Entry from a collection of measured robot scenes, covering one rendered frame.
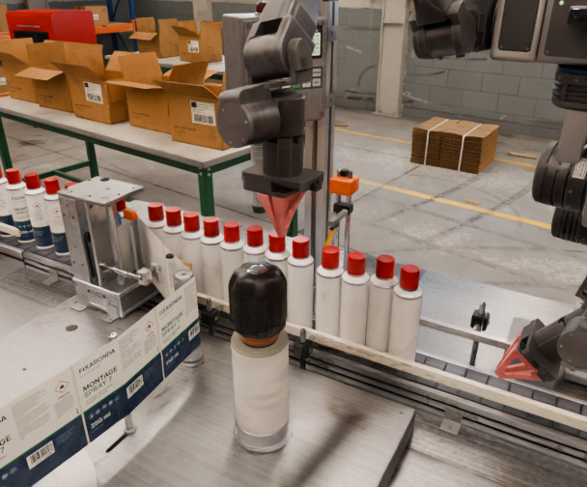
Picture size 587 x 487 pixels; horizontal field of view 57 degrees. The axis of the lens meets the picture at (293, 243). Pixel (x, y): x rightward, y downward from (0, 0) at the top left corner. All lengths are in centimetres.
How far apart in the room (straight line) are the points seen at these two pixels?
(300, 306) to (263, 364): 33
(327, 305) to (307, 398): 18
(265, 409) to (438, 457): 31
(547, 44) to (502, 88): 520
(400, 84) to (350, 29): 97
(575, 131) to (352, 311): 61
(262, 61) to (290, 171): 15
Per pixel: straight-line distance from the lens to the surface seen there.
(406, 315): 97
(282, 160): 74
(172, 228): 120
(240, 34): 99
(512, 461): 101
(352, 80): 727
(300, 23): 75
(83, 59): 361
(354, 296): 100
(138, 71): 329
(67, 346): 118
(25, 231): 163
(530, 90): 639
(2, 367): 117
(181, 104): 279
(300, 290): 106
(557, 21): 127
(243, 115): 66
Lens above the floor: 154
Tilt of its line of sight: 26 degrees down
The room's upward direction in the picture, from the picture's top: straight up
